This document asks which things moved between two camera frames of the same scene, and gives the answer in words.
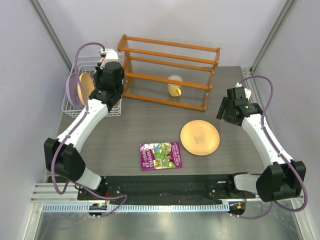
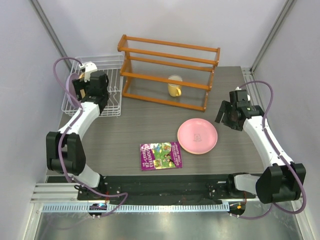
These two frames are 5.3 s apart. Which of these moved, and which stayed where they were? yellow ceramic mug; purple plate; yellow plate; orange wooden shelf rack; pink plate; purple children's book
Moved: pink plate; yellow plate
Stayed: purple children's book; purple plate; yellow ceramic mug; orange wooden shelf rack
